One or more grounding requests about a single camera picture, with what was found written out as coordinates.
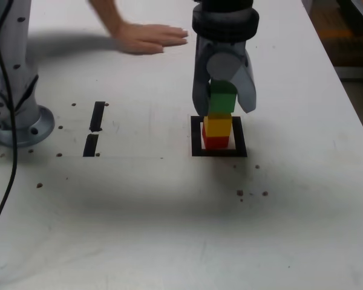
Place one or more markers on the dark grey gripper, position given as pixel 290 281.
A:
pixel 222 46

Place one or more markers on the green cube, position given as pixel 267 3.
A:
pixel 222 98

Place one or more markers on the yellow cube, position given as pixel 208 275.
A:
pixel 217 125

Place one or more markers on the red cube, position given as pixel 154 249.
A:
pixel 216 142

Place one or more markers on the person's forearm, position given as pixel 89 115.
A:
pixel 106 15

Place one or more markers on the black tape square outline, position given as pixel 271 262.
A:
pixel 196 136

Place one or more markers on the person's hand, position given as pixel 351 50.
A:
pixel 145 37

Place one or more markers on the black tape strip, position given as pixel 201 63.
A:
pixel 96 116

